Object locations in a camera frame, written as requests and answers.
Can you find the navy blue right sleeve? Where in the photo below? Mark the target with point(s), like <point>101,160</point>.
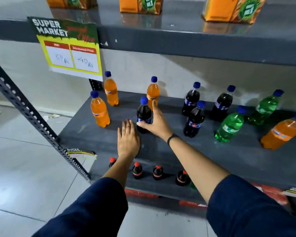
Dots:
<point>251,209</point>

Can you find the person's left little finger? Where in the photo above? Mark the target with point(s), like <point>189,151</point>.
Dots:
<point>119,135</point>

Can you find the grey metal shelf board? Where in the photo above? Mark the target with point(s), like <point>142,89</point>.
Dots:
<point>148,185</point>
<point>177,39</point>
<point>236,157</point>

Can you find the person's right forearm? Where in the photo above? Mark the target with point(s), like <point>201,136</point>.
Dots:
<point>197,165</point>

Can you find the navy blue sleeve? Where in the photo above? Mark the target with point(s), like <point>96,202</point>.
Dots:
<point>88,212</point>
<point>251,209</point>

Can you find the slotted grey shelf post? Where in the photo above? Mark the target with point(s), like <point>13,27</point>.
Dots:
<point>96,85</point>
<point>32,115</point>

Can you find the large yellow price sign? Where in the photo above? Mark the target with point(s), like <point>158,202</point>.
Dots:
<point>71,51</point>

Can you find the navy blue left sleeve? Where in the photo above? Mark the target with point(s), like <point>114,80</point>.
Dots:
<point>88,212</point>

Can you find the person's right thumb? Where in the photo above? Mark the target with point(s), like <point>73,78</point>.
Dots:
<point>143,124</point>

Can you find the red floor tape strip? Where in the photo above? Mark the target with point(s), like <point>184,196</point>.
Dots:
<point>140,194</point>

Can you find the black wristband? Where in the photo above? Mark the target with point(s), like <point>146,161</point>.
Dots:
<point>172,138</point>

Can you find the person's left forearm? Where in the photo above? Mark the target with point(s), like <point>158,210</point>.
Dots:
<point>119,170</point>

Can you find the person's left middle finger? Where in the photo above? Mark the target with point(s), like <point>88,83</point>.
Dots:
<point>128,129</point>

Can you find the small paper scrap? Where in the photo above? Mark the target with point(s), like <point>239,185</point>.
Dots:
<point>55,116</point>

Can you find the person's right hand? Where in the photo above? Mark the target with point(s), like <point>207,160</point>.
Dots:
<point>160,125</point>

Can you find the dark cola bottle red cap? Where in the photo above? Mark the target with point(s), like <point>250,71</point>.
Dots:
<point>157,173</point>
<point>112,162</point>
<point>182,178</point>
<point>137,171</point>

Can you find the green soda bottle blue cap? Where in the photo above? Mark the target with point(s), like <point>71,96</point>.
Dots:
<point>230,127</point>
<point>264,109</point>

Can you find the person's left hand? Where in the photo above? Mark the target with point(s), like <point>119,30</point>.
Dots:
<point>128,143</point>

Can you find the orange soda bottle blue cap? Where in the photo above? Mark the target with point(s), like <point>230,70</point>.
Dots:
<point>100,113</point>
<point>152,92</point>
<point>282,133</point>
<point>111,91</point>

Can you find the dark cola bottle blue cap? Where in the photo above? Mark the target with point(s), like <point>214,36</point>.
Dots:
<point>220,106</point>
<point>194,120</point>
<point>191,99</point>
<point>144,114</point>

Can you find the orange juice carton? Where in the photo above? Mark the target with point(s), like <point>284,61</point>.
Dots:
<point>233,9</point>
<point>140,4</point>
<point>71,1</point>

